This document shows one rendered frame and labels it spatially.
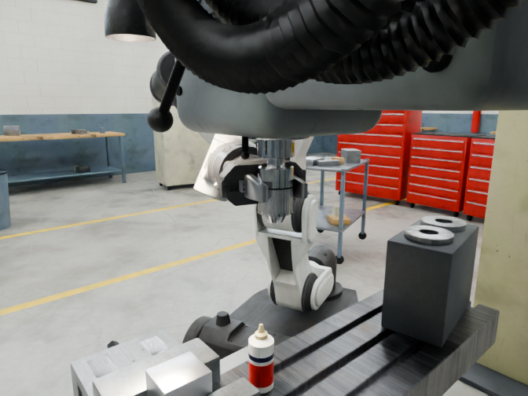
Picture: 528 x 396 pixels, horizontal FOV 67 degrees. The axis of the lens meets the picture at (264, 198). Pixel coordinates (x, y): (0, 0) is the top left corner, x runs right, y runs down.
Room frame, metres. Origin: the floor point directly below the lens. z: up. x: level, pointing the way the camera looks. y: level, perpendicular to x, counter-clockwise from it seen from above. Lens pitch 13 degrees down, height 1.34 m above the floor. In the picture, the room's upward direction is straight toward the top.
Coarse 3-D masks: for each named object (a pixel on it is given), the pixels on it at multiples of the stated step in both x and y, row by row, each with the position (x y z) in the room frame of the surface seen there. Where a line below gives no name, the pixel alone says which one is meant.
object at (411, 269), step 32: (416, 224) 0.84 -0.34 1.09; (448, 224) 0.80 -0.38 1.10; (416, 256) 0.70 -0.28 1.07; (448, 256) 0.67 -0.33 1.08; (384, 288) 0.73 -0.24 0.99; (416, 288) 0.70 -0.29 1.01; (448, 288) 0.66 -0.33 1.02; (384, 320) 0.73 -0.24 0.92; (416, 320) 0.69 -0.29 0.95; (448, 320) 0.68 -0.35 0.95
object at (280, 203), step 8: (264, 176) 0.49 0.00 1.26; (272, 176) 0.49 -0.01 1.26; (280, 176) 0.49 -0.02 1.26; (288, 176) 0.49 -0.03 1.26; (272, 184) 0.49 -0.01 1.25; (280, 184) 0.49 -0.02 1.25; (288, 184) 0.49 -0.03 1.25; (272, 192) 0.49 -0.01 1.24; (280, 192) 0.49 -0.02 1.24; (288, 192) 0.49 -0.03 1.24; (272, 200) 0.49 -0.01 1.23; (280, 200) 0.49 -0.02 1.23; (288, 200) 0.49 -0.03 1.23; (264, 208) 0.49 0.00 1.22; (272, 208) 0.49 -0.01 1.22; (280, 208) 0.49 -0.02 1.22; (288, 208) 0.50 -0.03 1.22; (272, 216) 0.49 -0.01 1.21; (280, 216) 0.49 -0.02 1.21
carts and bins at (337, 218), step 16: (320, 160) 3.52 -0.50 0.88; (336, 160) 3.52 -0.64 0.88; (352, 160) 3.69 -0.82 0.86; (368, 160) 3.94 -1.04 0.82; (0, 176) 4.27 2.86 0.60; (0, 192) 4.25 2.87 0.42; (320, 192) 4.17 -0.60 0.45; (0, 208) 4.24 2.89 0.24; (320, 208) 4.02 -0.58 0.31; (336, 208) 3.52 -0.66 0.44; (352, 208) 4.03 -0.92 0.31; (0, 224) 4.23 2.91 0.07; (320, 224) 3.45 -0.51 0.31; (336, 224) 3.42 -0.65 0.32; (336, 256) 3.29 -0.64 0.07
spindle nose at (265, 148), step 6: (258, 144) 0.50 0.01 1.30; (264, 144) 0.49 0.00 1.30; (270, 144) 0.49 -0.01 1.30; (276, 144) 0.49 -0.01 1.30; (282, 144) 0.49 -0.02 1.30; (288, 144) 0.49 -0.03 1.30; (258, 150) 0.50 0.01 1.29; (264, 150) 0.49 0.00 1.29; (270, 150) 0.49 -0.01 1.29; (276, 150) 0.49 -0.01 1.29; (282, 150) 0.49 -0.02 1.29; (288, 150) 0.49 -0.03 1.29; (258, 156) 0.50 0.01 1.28; (264, 156) 0.49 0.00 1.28; (270, 156) 0.49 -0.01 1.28; (276, 156) 0.49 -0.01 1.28; (282, 156) 0.49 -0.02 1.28; (288, 156) 0.49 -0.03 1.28
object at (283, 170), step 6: (258, 168) 0.50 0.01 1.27; (264, 168) 0.49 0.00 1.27; (270, 168) 0.49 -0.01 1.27; (276, 168) 0.49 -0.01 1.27; (282, 168) 0.49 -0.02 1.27; (288, 168) 0.49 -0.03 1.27; (264, 174) 0.49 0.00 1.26; (270, 174) 0.49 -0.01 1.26; (276, 174) 0.49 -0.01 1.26; (282, 174) 0.49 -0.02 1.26; (288, 174) 0.49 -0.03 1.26
